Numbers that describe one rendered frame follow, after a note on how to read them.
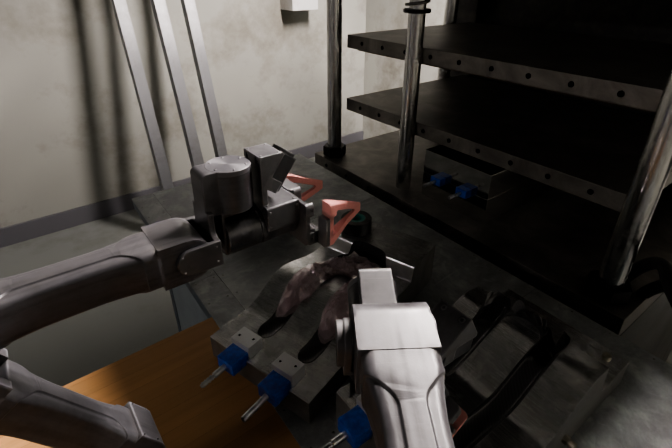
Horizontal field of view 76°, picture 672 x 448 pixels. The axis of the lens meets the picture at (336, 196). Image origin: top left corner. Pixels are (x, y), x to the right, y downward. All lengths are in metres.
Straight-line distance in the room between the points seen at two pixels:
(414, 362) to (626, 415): 0.71
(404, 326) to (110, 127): 2.92
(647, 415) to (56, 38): 3.01
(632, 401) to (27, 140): 3.02
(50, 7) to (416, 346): 2.86
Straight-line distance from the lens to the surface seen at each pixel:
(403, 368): 0.35
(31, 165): 3.19
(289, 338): 0.92
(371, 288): 0.46
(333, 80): 1.80
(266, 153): 0.57
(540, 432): 0.82
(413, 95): 1.51
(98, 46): 3.08
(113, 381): 1.02
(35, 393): 0.62
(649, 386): 1.10
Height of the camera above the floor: 1.52
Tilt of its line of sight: 28 degrees down
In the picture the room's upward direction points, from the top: straight up
